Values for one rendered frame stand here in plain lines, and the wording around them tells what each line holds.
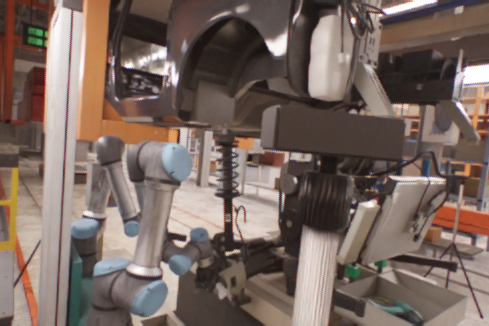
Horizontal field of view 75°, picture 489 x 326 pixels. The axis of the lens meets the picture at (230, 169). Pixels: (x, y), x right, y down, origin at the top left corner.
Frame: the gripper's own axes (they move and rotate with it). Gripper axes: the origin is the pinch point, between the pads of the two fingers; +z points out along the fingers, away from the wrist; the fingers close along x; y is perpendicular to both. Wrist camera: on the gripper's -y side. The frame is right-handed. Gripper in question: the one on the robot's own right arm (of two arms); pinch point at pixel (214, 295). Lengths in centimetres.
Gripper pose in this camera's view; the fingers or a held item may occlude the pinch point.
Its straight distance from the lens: 150.8
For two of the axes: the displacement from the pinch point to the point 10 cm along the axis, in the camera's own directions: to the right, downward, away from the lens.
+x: 9.1, 0.6, -4.1
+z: 1.3, 8.9, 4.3
